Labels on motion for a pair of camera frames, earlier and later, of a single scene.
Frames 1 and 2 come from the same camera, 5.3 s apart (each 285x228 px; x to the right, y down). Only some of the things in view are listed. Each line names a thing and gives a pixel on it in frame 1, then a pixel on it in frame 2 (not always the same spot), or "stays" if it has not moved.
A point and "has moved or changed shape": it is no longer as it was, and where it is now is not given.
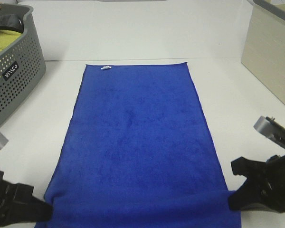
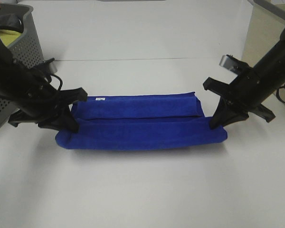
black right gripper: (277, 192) → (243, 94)
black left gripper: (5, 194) → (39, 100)
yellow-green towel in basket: (1, 39) stays
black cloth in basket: (15, 22) stays
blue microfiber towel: (137, 152) has moved or changed shape
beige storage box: (269, 51) stays
